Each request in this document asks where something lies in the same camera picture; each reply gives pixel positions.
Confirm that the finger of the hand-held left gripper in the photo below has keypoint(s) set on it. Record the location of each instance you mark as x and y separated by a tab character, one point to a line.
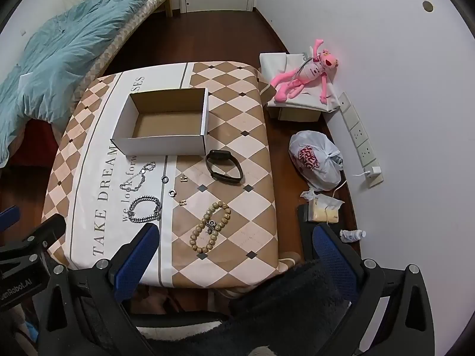
9	216
44	231

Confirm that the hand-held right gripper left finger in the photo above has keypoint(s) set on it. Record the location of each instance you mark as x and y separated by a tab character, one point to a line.
136	257

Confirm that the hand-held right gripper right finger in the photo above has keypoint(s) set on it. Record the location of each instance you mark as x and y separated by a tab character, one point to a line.
334	261

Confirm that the white cardboard box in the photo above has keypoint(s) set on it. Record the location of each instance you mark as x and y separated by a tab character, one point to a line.
159	146

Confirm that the black smart band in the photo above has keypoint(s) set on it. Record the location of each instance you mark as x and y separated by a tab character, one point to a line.
217	154

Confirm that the small white bottle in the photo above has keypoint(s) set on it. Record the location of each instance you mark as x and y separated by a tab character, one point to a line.
350	235

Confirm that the tissue pack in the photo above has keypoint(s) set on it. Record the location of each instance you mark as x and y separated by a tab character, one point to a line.
324	211

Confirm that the crumpled white tissue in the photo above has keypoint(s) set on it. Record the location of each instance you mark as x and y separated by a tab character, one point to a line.
308	194

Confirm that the white charger plug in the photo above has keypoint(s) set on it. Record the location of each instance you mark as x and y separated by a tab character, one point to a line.
374	171

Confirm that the white plastic bag red print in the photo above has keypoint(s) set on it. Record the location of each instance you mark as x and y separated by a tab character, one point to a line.
315	159

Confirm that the light blue blanket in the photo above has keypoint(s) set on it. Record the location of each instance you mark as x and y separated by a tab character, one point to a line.
63	55

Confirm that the pink plush toy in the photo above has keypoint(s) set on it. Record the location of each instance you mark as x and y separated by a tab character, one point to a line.
310	72

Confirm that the bed with patterned mattress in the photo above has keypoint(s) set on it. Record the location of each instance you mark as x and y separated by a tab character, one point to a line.
122	35

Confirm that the white wall socket strip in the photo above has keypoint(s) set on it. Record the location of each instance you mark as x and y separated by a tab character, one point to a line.
360	133

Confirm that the round wall hole cover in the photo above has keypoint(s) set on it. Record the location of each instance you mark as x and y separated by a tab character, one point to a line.
427	6

